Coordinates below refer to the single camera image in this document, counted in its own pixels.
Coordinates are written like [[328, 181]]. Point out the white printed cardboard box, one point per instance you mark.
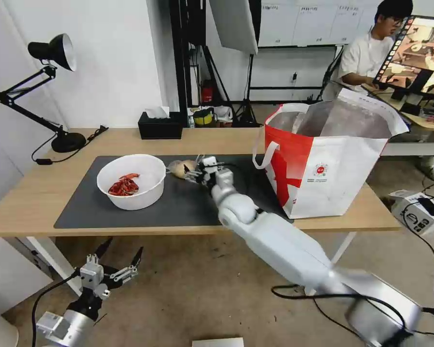
[[416, 213]]

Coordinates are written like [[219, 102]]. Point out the white table leg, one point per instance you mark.
[[50, 260], [343, 247]]

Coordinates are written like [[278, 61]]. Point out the black tissue box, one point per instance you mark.
[[159, 128]]

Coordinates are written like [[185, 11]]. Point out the red fire extinguisher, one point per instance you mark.
[[207, 92]]

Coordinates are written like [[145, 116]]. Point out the white round bowl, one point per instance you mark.
[[144, 195]]

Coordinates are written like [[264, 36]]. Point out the black desk lamp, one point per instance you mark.
[[67, 139]]

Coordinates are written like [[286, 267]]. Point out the white desk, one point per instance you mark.
[[416, 139]]

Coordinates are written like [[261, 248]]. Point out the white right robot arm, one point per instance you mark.
[[275, 238]]

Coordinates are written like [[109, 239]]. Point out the black tripod stand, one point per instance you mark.
[[246, 105]]

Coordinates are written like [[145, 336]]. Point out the person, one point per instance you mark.
[[361, 54]]

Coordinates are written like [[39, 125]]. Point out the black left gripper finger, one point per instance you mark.
[[134, 265], [103, 251]]

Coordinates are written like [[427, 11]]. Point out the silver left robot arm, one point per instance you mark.
[[63, 327]]

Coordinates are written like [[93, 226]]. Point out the computer monitor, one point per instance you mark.
[[416, 54]]

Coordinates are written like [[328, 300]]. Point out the yellow green container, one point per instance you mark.
[[203, 117]]

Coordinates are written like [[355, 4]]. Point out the white robot front shell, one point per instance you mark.
[[217, 342]]

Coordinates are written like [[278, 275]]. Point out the brown paper trash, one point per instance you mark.
[[181, 168]]

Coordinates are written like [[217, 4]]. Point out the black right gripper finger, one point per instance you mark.
[[201, 159], [192, 176]]

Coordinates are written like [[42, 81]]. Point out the white tissue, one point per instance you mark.
[[158, 112]]

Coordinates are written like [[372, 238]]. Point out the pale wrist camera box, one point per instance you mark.
[[91, 273], [210, 161]]

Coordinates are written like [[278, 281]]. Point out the white softbox panel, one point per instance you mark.
[[235, 25]]

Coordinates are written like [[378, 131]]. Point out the black desk mat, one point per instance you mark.
[[94, 213]]

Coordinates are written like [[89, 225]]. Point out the white plastic bag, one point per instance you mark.
[[223, 114]]

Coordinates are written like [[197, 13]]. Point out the red and white takeout bag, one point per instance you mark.
[[322, 180]]

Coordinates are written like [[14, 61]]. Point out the red chili scraps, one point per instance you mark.
[[124, 186]]

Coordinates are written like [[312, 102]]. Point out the white wall board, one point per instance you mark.
[[311, 21]]

